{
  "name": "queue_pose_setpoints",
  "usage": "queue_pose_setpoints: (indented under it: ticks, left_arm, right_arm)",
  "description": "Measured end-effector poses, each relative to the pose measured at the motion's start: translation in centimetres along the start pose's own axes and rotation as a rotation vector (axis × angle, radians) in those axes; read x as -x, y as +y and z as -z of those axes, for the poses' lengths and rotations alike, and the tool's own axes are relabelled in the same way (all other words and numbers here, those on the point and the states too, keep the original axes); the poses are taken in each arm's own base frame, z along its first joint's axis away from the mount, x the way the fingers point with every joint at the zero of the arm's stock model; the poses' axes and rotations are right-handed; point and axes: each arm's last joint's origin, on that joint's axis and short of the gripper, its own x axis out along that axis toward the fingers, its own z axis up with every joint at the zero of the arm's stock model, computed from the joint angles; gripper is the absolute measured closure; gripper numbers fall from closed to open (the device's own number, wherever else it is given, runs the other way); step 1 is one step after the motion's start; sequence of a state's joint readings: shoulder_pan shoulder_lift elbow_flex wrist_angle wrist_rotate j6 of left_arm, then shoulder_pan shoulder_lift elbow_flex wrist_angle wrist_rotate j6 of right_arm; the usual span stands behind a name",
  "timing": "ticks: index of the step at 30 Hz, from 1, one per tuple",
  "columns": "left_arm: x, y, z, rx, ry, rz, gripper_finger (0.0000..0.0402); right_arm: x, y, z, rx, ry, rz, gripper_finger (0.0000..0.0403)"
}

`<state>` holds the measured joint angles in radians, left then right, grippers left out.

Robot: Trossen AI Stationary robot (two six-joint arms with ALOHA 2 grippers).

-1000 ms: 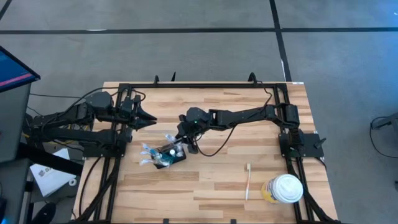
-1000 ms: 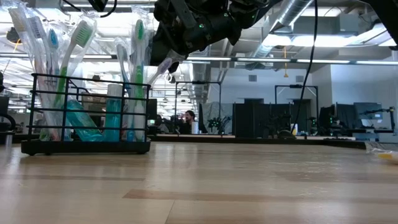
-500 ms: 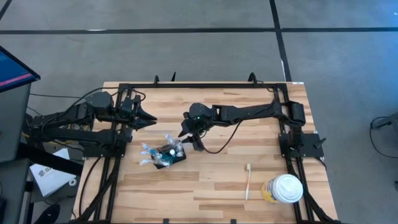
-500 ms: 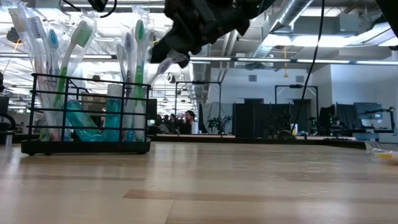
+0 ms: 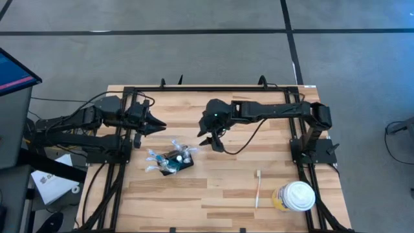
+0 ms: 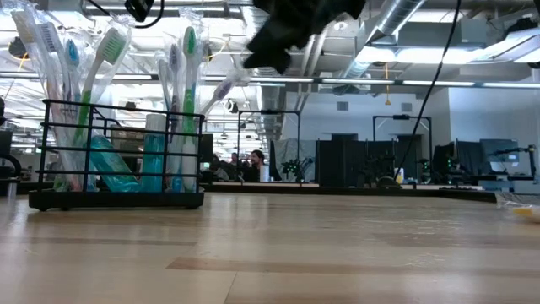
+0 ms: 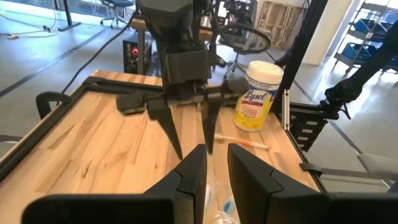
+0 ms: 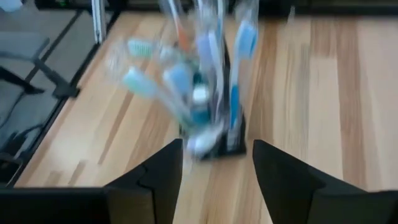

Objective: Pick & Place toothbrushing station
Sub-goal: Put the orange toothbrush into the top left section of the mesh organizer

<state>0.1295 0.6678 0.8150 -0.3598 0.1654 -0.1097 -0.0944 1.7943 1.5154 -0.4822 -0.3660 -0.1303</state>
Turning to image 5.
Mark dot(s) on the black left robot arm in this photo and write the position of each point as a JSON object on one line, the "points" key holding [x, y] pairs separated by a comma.
{"points": [[81, 119]]}

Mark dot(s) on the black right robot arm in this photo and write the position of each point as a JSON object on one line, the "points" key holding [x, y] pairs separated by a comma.
{"points": [[275, 110]]}

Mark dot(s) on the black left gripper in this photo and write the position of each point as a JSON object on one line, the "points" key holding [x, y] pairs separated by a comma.
{"points": [[139, 118]]}

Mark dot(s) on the white tape roll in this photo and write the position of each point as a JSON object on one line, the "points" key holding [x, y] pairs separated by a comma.
{"points": [[75, 189]]}

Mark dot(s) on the blue computer monitor screen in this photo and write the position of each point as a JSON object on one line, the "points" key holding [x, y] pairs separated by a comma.
{"points": [[13, 74]]}

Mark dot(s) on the white paper booklet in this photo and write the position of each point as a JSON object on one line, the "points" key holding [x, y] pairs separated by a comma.
{"points": [[51, 184]]}

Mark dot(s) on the unwrapped orange white toothbrush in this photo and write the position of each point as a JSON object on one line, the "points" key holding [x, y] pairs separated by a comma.
{"points": [[257, 189]]}

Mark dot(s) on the purple toothbrush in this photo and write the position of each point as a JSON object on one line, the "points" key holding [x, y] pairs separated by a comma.
{"points": [[149, 159], [193, 149]]}

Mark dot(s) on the person's black shoe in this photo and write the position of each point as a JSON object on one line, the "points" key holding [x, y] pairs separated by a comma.
{"points": [[51, 223]]}

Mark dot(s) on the blue toothbrush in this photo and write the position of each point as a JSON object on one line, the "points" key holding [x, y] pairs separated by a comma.
{"points": [[166, 165], [160, 157]]}

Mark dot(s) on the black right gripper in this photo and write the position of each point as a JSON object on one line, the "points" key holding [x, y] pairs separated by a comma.
{"points": [[216, 115]]}

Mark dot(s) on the clear plastic packaging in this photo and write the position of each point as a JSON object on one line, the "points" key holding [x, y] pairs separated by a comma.
{"points": [[175, 143], [189, 154]]}

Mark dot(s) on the black stand beam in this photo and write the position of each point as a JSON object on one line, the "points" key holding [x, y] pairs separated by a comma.
{"points": [[48, 165]]}

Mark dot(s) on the yellow Lysol wipes canister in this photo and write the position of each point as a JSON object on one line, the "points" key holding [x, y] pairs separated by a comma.
{"points": [[296, 195]]}

